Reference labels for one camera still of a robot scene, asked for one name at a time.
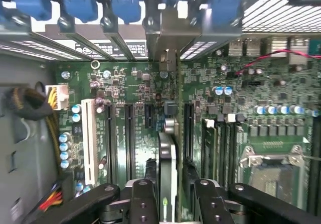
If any black RAM slot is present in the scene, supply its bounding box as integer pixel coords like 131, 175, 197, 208
227, 115, 238, 185
217, 120, 228, 185

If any long black expansion slot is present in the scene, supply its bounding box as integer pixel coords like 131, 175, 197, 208
104, 101, 117, 185
124, 102, 135, 182

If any white expansion slot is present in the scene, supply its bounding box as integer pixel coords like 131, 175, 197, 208
81, 98, 98, 186

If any short black expansion slot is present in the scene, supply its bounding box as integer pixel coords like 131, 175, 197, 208
145, 102, 154, 130

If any thin locking lever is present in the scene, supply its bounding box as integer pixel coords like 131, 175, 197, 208
298, 150, 321, 161

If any green motherboard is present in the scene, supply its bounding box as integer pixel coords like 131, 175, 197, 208
54, 40, 321, 224

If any white power connector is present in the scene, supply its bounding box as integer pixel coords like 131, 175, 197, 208
45, 82, 70, 111

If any silver rear port block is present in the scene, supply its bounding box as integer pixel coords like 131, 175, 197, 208
228, 36, 309, 65

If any open dark PC case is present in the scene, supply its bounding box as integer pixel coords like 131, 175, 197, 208
0, 0, 321, 69

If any red yellow wire bundle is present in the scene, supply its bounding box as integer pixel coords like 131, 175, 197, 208
37, 180, 64, 211

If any sleeved yellow black wire bundle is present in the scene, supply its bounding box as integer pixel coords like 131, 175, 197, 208
2, 81, 65, 177

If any red black twisted wire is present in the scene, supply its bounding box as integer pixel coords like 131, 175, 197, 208
225, 48, 321, 78

